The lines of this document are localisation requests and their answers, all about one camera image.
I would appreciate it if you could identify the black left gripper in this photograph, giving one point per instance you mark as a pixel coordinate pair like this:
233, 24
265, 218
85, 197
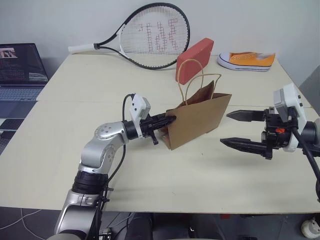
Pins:
152, 123

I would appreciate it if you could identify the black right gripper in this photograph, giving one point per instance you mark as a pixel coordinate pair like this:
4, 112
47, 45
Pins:
275, 135

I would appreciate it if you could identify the brown paper bag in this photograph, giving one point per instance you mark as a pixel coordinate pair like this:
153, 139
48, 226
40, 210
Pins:
200, 117

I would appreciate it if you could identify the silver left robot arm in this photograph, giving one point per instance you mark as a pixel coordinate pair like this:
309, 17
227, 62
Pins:
100, 150

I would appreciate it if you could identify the orange canvas sneaker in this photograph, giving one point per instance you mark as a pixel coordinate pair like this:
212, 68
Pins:
245, 63

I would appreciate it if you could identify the red brick block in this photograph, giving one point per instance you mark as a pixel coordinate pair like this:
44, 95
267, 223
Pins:
197, 50

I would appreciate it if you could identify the dark rounded shape under table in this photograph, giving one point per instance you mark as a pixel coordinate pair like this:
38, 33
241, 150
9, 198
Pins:
140, 228

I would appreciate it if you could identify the black and white tennis racket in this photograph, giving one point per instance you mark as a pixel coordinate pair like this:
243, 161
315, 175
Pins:
81, 47

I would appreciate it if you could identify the white round floor object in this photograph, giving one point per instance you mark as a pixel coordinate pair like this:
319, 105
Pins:
310, 227

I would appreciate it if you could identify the dark laptop computer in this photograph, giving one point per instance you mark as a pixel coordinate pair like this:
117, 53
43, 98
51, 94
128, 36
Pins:
20, 65

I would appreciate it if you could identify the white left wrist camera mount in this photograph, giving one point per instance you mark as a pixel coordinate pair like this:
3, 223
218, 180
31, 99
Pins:
138, 105

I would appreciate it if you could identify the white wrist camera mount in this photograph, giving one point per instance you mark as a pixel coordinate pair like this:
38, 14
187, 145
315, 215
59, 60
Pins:
138, 105
292, 95

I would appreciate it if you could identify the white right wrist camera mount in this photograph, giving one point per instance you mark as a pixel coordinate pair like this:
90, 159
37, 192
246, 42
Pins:
292, 95

